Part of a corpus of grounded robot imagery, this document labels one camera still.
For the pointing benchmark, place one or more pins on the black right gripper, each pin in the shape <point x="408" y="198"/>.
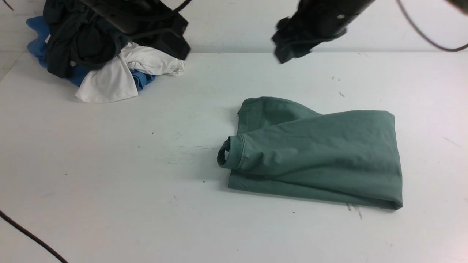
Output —
<point x="313" y="23"/>

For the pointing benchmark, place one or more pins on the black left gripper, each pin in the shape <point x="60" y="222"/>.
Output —
<point x="148" y="23"/>

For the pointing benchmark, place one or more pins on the blue crumpled garment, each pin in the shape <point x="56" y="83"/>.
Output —
<point x="38" y="46"/>

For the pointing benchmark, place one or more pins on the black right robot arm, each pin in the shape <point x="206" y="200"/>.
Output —
<point x="353" y="8"/>

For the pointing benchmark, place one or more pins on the black crumpled garment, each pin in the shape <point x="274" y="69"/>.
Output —
<point x="81" y="35"/>

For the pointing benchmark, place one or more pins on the white crumpled garment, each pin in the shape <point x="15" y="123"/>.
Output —
<point x="115" y="80"/>

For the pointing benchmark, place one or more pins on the green long-sleeve top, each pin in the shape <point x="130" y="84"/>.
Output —
<point x="284" y="148"/>

